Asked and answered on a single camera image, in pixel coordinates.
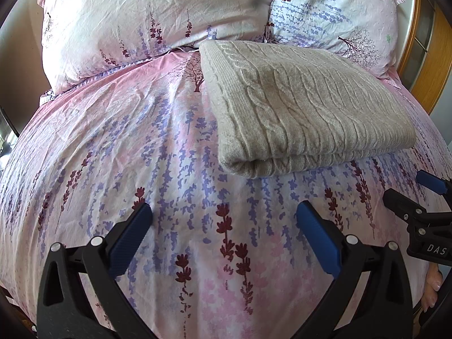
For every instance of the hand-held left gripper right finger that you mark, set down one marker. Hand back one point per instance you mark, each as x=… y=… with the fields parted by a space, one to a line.
x=317 y=240

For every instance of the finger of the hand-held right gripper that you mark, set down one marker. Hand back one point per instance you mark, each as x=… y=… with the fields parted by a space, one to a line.
x=402 y=203
x=432 y=183

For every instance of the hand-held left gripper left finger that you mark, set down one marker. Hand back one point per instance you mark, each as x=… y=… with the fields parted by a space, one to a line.
x=130 y=240

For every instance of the person's right hand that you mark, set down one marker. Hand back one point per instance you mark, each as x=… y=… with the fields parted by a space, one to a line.
x=432 y=284

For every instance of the pink floral duvet cover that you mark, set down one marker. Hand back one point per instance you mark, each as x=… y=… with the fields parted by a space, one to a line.
x=106 y=148

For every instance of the dark edged bedside table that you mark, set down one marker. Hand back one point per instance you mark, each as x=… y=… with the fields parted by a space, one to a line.
x=7 y=127

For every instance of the floral pillow with tree print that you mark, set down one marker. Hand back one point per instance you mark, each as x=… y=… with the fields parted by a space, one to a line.
x=335 y=14

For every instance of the pale pink floral pillow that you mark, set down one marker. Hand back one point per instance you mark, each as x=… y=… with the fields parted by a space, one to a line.
x=123 y=17

